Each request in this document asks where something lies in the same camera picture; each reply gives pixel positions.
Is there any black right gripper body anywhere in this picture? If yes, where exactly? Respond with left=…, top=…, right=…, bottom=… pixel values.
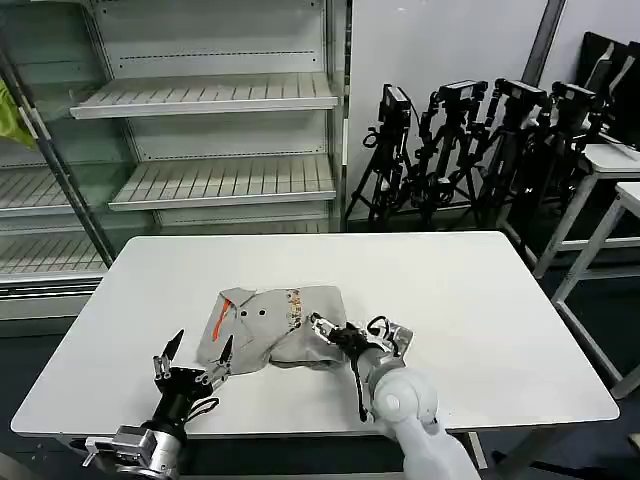
left=327, top=322, right=374, bottom=359

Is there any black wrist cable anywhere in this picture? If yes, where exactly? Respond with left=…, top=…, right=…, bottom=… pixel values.
left=348, top=314, right=390, bottom=422
left=185, top=396, right=222, bottom=417

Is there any glass-sided display shelf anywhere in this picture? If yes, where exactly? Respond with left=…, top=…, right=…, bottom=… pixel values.
left=0, top=0, right=117, bottom=321

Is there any grey wall trim strip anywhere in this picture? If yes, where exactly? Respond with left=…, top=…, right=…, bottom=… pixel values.
left=521, top=0, right=567, bottom=92

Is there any white open display shelf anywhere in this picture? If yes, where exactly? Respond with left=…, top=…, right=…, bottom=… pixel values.
left=69, top=0, right=351, bottom=236

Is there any yellow-green cloth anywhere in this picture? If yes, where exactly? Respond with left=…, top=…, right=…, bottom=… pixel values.
left=0, top=79, right=39, bottom=151

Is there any grey shirt with colourful print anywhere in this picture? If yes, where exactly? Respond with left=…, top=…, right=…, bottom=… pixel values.
left=195, top=284, right=351, bottom=377

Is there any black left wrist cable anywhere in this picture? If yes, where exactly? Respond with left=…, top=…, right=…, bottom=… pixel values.
left=185, top=396, right=222, bottom=417

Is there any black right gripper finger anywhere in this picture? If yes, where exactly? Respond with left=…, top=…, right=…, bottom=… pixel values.
left=308, top=311, right=336, bottom=334
left=313, top=324, right=339, bottom=348

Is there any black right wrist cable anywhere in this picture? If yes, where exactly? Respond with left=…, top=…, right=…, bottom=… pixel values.
left=348, top=314, right=390, bottom=422

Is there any white metal-frame desk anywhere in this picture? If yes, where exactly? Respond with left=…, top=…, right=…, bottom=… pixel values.
left=551, top=181, right=640, bottom=401
left=532, top=142, right=640, bottom=280

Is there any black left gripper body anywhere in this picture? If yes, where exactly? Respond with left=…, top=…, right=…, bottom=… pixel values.
left=151, top=366, right=217, bottom=437

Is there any grey slanted metal pole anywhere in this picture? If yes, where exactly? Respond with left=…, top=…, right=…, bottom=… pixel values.
left=0, top=29, right=117, bottom=271

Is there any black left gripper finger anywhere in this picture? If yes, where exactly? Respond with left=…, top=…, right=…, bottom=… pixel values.
left=152, top=328, right=185, bottom=382
left=201, top=333, right=235, bottom=387

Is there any black monitor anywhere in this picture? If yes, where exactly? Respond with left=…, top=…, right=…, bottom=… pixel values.
left=579, top=30, right=632, bottom=92
left=606, top=42, right=640, bottom=151

